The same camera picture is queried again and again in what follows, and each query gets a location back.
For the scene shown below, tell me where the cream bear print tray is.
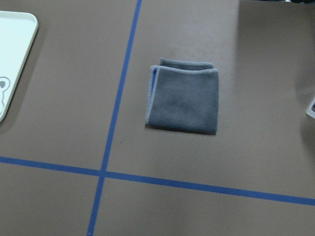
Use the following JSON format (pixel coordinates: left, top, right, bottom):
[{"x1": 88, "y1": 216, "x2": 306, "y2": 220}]
[{"x1": 0, "y1": 11, "x2": 39, "y2": 120}]

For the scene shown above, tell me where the folded grey cloth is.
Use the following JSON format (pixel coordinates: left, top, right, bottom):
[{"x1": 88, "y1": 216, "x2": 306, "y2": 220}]
[{"x1": 146, "y1": 59, "x2": 219, "y2": 135}]

